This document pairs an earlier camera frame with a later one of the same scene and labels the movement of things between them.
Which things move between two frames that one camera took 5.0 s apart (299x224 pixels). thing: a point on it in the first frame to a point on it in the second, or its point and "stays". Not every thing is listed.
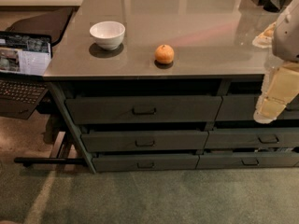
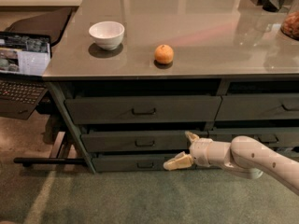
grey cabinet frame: [174, 124] stays
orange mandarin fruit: [163, 54] stays
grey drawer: [145, 141] stays
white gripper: [287, 35] to [200, 152]
